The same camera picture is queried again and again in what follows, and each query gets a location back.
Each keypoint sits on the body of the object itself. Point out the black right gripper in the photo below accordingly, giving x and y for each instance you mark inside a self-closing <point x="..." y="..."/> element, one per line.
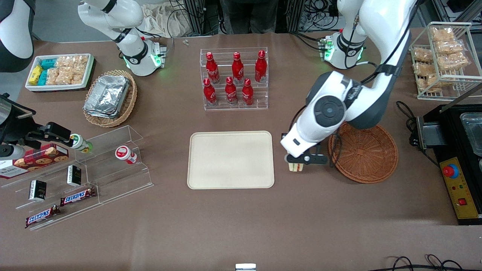
<point x="19" y="132"/>

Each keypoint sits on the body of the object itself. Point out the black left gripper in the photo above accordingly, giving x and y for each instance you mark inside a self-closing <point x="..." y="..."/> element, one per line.
<point x="284" y="135"/>

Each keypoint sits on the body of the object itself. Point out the sandwich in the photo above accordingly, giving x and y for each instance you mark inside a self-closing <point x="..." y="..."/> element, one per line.
<point x="296" y="168"/>

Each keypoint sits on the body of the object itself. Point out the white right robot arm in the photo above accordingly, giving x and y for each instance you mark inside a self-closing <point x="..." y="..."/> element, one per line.
<point x="128" y="22"/>

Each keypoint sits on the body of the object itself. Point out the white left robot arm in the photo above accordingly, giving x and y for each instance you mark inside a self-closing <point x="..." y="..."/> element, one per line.
<point x="331" y="109"/>

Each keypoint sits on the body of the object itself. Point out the cream plastic tray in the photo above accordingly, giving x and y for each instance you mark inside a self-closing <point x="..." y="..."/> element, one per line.
<point x="230" y="160"/>

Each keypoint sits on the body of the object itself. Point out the round brown wicker basket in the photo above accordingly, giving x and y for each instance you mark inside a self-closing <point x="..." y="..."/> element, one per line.
<point x="369" y="158"/>

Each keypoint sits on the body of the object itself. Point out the oval light wicker basket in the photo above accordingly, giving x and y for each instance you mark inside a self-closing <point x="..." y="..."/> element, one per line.
<point x="130" y="101"/>

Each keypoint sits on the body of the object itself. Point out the white bottle green cap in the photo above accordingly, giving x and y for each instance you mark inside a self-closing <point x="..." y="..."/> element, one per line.
<point x="80" y="142"/>

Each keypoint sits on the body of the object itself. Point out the red cookie box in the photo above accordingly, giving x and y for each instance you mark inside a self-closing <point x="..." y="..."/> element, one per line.
<point x="37" y="160"/>

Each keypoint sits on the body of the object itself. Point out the small black box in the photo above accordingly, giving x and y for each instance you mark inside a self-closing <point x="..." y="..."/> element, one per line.
<point x="38" y="190"/>
<point x="74" y="175"/>

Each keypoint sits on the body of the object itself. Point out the rice cracker snack pack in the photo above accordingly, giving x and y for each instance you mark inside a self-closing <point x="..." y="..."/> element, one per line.
<point x="450" y="47"/>
<point x="424" y="69"/>
<point x="80" y="63"/>
<point x="443" y="34"/>
<point x="453" y="61"/>
<point x="423" y="55"/>
<point x="64" y="61"/>
<point x="66" y="77"/>
<point x="52" y="77"/>
<point x="435" y="82"/>

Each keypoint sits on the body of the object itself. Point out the blue snack pack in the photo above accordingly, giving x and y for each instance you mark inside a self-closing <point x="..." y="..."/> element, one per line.
<point x="49" y="63"/>
<point x="42" y="77"/>

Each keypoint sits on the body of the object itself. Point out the Snickers bar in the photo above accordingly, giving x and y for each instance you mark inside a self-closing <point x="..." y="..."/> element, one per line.
<point x="77" y="196"/>
<point x="41" y="216"/>

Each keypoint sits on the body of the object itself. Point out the yellow snack pack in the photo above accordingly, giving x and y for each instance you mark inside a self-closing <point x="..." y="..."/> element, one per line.
<point x="35" y="74"/>

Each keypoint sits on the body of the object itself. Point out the clear acrylic stepped shelf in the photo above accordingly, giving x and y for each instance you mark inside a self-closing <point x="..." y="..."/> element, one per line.
<point x="113" y="177"/>

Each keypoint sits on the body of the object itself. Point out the white plastic bin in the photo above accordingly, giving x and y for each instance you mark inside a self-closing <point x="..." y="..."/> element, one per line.
<point x="88" y="75"/>

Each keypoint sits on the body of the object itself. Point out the white bottle red label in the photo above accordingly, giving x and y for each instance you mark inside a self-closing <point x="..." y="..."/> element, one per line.
<point x="125" y="154"/>

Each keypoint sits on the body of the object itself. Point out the clear acrylic bottle rack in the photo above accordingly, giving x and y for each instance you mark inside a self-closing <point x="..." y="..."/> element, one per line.
<point x="235" y="107"/>

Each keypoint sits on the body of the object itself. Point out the red cola bottle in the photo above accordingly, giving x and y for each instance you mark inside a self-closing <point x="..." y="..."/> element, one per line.
<point x="231" y="91"/>
<point x="212" y="69"/>
<point x="247" y="93"/>
<point x="237" y="68"/>
<point x="209" y="93"/>
<point x="260" y="67"/>

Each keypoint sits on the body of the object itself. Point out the black sealing machine yellow panel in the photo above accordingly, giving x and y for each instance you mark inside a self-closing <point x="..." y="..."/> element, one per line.
<point x="444" y="131"/>

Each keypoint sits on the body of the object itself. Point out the person in dark trousers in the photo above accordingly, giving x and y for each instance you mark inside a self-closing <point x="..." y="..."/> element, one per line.
<point x="248" y="17"/>

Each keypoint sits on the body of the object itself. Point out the beige cloth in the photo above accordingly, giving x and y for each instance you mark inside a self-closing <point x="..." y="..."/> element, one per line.
<point x="162" y="20"/>

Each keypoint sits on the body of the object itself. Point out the black aluminium frame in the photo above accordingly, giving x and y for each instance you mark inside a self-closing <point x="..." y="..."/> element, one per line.
<point x="201" y="17"/>

